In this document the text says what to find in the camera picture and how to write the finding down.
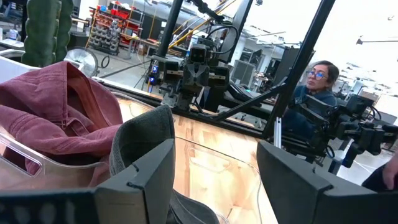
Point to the round metal floor fan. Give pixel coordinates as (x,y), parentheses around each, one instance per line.
(81,60)

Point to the silver aluminium extrusion piece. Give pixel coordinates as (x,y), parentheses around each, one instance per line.
(277,133)

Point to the red parts storage shelf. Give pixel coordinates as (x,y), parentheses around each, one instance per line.
(105,31)

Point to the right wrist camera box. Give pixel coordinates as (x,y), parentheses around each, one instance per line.
(198,55)

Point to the person's hand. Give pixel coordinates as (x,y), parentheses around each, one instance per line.
(391,174)

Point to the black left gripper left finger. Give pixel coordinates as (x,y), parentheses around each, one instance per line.
(146,193)

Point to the green cactus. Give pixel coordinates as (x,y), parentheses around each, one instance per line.
(40,31)

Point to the white hexagonal plant pot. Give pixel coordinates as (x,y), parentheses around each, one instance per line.
(12,70)

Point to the dark baseball cap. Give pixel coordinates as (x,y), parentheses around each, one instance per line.
(140,133)

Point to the person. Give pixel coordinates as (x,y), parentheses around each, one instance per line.
(317,76)

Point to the grey computer monitor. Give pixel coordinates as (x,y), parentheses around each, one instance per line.
(244,73)

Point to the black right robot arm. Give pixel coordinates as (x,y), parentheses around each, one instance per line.
(217,101)

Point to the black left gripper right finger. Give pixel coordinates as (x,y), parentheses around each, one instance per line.
(298,199)

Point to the clear plastic bin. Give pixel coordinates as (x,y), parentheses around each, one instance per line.
(68,177)
(217,186)

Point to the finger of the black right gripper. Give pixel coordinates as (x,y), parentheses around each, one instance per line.
(219,77)
(172,71)

